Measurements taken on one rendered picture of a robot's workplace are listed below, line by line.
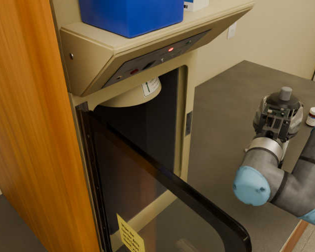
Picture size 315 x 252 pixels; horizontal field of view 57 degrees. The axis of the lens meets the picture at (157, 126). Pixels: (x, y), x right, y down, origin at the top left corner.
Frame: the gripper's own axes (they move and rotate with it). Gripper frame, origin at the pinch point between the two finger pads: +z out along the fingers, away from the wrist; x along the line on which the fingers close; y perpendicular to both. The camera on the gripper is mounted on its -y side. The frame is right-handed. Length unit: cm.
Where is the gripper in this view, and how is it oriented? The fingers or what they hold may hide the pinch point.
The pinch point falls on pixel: (280, 110)
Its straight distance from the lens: 91.5
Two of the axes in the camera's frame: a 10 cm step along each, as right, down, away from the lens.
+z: 4.8, -5.7, 6.7
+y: -0.5, -7.8, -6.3
